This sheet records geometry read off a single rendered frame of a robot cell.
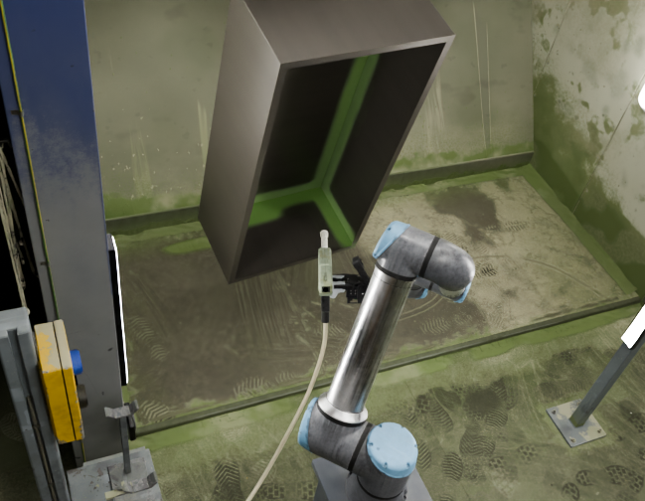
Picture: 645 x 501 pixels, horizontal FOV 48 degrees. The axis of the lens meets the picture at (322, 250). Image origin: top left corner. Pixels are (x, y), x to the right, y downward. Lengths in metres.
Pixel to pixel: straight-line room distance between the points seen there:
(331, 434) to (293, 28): 1.16
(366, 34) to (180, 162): 1.70
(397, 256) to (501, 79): 2.69
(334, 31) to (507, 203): 2.39
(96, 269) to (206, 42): 1.93
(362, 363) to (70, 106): 1.00
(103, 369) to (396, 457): 0.93
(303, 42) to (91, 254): 0.83
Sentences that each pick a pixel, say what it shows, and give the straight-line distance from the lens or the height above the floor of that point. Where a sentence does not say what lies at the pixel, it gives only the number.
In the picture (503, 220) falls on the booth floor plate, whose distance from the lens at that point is 4.28.
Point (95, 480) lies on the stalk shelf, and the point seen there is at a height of 0.79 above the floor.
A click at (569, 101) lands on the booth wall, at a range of 4.39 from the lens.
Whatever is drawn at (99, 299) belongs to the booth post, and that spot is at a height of 1.10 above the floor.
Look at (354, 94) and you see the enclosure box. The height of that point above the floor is 1.11.
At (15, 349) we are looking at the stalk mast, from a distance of 1.43.
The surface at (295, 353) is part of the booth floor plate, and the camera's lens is 3.33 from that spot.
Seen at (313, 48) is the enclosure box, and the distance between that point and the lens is 2.15.
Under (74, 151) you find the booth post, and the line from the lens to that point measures 1.75.
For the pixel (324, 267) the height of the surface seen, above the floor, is 0.85.
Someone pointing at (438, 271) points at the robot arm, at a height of 1.38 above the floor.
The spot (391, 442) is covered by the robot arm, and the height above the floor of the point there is 0.91.
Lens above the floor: 2.71
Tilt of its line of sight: 45 degrees down
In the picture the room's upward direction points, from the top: 11 degrees clockwise
